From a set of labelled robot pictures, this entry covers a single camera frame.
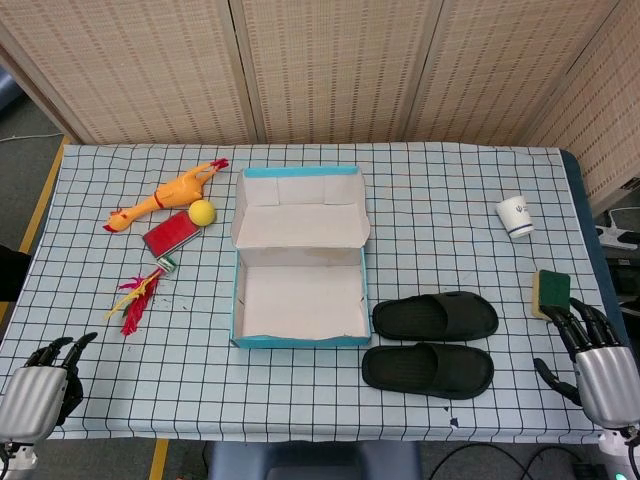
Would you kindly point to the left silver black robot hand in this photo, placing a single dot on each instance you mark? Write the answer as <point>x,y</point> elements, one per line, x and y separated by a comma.
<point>30,400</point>

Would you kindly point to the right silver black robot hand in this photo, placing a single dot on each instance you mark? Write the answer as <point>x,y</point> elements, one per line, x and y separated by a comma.
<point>607,385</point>

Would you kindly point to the black rubber slipper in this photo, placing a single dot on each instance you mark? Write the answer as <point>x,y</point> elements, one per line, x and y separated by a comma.
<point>465,372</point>
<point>475,320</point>

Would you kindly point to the blue white cardboard shoe box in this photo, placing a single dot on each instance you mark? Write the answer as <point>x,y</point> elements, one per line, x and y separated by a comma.
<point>300,305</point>

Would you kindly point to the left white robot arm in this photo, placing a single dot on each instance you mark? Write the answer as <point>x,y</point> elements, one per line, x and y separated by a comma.
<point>20,457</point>

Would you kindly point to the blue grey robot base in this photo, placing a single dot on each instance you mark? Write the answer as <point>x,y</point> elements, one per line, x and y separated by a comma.
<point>300,465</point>

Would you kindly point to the green yellow sponge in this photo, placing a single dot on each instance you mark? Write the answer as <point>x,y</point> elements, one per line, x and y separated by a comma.
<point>552,290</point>

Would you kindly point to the black floor equipment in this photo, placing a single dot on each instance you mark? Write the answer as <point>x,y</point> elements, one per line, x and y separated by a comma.
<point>627,275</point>

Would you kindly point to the black object at table side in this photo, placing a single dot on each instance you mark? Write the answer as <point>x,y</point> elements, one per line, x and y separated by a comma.
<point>12,275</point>

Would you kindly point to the red yellow feather shuttlecock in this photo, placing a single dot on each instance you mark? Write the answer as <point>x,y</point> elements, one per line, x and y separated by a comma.
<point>136,309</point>

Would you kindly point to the white floor device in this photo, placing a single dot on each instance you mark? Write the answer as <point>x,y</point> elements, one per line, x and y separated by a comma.
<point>612,235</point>

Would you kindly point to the white paper cup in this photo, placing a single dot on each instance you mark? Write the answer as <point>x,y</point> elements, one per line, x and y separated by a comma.
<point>517,217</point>

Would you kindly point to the blue checked tablecloth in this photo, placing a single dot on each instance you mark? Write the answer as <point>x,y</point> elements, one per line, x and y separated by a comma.
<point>450,250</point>

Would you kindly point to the red flat box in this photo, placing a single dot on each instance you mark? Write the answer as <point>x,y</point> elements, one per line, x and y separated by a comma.
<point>170,232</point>

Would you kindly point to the yellow rubber chicken toy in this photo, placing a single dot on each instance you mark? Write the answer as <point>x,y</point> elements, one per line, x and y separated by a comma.
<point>175,192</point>

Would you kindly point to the yellow foam ball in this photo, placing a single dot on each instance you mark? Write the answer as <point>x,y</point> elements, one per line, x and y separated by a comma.
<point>202,214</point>

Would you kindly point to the blue grey background object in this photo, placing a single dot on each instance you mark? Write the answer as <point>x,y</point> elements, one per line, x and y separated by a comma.
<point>6,90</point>

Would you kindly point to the bamboo folding screen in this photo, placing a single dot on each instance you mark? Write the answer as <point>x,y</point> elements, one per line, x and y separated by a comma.
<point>325,75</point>

